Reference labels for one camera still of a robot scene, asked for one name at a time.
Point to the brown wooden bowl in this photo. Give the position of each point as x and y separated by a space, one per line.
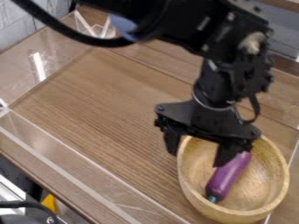
258 191

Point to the purple toy eggplant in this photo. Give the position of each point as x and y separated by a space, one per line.
225 177

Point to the black device with yellow label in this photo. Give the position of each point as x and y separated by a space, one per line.
66 215

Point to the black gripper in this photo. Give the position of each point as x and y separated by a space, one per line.
189 118

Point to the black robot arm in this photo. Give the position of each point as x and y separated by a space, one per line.
225 31

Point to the clear acrylic corner bracket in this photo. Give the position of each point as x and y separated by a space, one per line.
101 30

